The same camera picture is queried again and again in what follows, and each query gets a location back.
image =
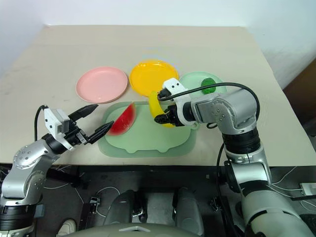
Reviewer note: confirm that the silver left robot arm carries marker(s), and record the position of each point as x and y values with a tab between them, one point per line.
23	158

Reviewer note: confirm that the light green plate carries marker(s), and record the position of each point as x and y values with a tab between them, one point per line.
193	80

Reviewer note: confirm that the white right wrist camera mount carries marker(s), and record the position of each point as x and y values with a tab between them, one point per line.
173	85

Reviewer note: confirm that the white shoe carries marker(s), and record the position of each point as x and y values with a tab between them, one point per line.
66	227

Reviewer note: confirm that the dark green toy vegetable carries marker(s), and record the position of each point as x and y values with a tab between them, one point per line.
208	85

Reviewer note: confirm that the dark grey rounded shape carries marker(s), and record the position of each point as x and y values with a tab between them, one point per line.
188	209
121	207

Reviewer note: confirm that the red watermelon slice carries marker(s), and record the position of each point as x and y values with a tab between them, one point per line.
124	121

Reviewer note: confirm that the light green silicone tray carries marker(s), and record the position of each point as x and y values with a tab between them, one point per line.
148	138

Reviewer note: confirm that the pink plate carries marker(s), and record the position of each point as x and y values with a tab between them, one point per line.
101	84

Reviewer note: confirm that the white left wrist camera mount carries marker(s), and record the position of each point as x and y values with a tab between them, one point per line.
50	118

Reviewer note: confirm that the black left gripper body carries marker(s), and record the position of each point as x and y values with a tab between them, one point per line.
75	135

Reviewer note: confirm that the brown cardboard box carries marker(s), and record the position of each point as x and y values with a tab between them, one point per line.
302	91

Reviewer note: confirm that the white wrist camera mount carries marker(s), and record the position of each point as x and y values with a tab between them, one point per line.
173	85
50	118

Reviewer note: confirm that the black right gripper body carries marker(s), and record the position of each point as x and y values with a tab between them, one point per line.
175	116

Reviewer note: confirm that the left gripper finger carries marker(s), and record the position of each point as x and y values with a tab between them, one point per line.
82	112
101	130

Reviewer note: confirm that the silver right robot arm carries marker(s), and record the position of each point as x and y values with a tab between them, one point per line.
232	108

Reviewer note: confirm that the yellow banana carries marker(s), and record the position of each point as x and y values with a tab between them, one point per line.
155	103

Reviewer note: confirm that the yellow plate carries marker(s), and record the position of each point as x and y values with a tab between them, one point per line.
148	76

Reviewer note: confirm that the white power adapter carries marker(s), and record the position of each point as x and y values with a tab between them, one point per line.
308	189

